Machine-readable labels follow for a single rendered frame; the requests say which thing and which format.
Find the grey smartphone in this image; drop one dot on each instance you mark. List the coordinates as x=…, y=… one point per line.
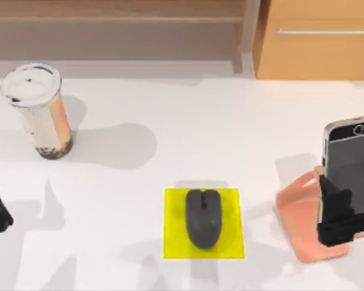
x=349, y=163

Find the salmon phone stand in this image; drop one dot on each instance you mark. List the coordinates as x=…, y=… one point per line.
x=300, y=218

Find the flat yellow square mat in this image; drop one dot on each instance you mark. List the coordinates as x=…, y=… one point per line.
x=230, y=242

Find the dark grey computer mouse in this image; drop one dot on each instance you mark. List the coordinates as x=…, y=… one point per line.
x=204, y=224

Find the wooden cupboard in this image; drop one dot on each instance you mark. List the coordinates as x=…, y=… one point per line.
x=315, y=57

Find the open wooden shelf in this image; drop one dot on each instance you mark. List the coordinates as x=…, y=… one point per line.
x=109, y=30

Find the milk tea cup with lid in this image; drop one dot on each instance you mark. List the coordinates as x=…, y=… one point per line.
x=45, y=121

